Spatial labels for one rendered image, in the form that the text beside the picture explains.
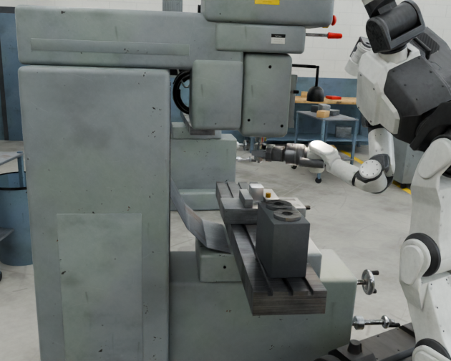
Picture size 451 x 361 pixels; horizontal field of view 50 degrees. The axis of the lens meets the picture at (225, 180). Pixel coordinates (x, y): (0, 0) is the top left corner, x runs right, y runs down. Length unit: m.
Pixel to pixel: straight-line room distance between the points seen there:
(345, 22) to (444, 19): 1.79
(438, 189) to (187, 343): 1.16
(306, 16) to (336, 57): 7.06
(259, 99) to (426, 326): 0.98
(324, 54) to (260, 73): 7.00
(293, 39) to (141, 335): 1.27
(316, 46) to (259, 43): 6.98
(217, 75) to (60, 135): 0.60
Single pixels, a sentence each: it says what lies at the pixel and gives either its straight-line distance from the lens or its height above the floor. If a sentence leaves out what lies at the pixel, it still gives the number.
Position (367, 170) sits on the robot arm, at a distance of 1.78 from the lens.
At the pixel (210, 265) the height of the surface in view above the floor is 0.81.
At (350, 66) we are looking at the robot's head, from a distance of 1.87.
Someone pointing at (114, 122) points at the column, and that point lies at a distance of 1.70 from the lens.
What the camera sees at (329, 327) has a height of 0.51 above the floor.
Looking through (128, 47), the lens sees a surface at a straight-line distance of 1.80.
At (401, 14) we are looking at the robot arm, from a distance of 1.66.
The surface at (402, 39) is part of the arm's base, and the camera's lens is 1.64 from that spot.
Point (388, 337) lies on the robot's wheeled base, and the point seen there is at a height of 0.59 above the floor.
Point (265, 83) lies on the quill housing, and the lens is 1.84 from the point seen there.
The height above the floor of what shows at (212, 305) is 0.63.
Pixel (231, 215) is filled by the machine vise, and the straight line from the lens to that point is 2.00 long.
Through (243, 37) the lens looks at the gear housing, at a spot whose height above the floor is 1.68.
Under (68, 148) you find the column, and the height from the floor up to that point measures 1.29.
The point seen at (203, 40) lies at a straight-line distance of 1.80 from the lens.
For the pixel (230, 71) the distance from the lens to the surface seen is 1.80.
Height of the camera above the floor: 1.64
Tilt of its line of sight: 15 degrees down
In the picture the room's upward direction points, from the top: 2 degrees clockwise
